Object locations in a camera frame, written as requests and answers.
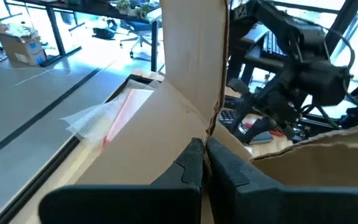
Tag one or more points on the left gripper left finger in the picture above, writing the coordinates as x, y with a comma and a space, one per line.
120, 205

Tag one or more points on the cardboard box blue tape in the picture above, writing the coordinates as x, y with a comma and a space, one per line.
20, 49

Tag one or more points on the brown cardboard box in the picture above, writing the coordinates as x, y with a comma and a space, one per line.
182, 46

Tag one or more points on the small potted plant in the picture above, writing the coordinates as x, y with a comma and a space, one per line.
143, 11
123, 4

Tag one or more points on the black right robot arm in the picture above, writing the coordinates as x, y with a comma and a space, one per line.
275, 18

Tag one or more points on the black bag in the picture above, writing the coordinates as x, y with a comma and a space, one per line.
104, 31

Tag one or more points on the red box cutter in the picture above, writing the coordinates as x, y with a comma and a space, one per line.
277, 133

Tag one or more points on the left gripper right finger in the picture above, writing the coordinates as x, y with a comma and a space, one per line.
275, 205

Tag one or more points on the blue office chair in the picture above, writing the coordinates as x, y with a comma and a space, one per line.
138, 26

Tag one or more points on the black calculator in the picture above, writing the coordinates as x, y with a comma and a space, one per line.
227, 117

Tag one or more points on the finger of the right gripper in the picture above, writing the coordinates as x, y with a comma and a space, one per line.
239, 85
267, 124

